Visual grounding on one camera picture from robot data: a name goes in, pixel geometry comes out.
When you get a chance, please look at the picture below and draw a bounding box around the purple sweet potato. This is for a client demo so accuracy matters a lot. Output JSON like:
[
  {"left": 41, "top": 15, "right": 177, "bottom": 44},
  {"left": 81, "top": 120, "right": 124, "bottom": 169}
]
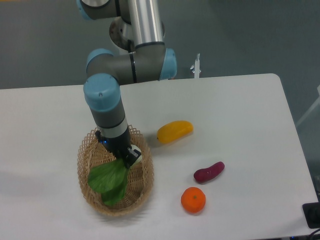
[{"left": 193, "top": 161, "right": 225, "bottom": 184}]

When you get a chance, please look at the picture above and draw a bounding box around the black device at table edge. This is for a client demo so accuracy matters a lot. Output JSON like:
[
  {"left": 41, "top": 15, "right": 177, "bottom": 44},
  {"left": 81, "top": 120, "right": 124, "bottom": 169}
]
[{"left": 302, "top": 202, "right": 320, "bottom": 229}]

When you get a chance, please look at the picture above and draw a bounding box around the white frame at right edge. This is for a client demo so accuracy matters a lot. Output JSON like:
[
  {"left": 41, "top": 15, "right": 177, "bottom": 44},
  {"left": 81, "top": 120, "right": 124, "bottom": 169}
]
[{"left": 295, "top": 84, "right": 320, "bottom": 128}]

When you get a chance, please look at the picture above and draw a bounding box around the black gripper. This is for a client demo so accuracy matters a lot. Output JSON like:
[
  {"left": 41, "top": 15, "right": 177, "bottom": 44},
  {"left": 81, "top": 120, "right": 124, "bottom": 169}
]
[{"left": 95, "top": 126, "right": 141, "bottom": 169}]

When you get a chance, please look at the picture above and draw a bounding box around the orange tangerine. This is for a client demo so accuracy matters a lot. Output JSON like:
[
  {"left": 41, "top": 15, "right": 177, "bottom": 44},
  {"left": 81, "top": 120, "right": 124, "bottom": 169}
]
[{"left": 180, "top": 187, "right": 206, "bottom": 214}]

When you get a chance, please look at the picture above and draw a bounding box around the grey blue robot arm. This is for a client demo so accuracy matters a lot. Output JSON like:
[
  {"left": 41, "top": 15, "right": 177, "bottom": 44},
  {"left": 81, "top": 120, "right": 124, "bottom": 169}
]
[{"left": 77, "top": 0, "right": 177, "bottom": 168}]

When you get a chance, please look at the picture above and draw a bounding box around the woven wicker basket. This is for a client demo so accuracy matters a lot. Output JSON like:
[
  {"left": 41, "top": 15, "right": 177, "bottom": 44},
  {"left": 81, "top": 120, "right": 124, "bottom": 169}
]
[{"left": 77, "top": 125, "right": 154, "bottom": 217}]

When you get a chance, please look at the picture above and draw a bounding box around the green bok choy vegetable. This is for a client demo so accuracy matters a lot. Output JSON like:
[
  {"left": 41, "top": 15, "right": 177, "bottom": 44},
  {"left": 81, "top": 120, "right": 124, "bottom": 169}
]
[{"left": 87, "top": 148, "right": 143, "bottom": 206}]

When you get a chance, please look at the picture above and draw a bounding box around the yellow mango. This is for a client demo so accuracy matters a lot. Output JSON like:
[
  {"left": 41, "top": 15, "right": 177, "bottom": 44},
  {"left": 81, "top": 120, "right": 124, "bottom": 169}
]
[{"left": 157, "top": 120, "right": 194, "bottom": 144}]

